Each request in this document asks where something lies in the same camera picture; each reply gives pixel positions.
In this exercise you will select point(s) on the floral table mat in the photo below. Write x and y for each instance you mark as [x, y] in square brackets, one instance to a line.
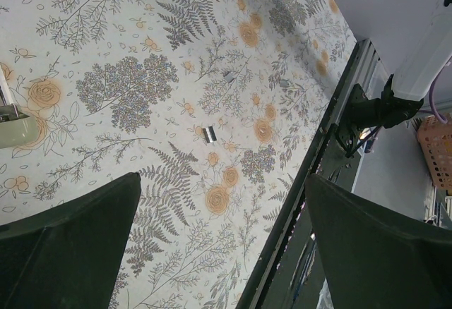
[128, 85]

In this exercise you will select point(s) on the orange plastic basket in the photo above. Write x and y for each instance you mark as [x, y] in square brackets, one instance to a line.
[434, 138]

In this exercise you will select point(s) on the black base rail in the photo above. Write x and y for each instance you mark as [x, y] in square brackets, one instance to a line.
[288, 272]

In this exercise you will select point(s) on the small removed staple piece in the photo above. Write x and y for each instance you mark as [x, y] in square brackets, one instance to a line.
[228, 76]

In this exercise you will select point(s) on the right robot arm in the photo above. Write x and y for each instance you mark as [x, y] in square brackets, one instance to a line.
[403, 94]

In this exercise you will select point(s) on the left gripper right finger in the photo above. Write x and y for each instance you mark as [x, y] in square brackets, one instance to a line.
[374, 257]

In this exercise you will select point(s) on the olive green stapler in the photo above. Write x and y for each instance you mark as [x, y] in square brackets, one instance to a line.
[17, 128]

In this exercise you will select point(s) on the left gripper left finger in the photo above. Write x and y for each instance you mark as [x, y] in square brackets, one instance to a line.
[69, 256]

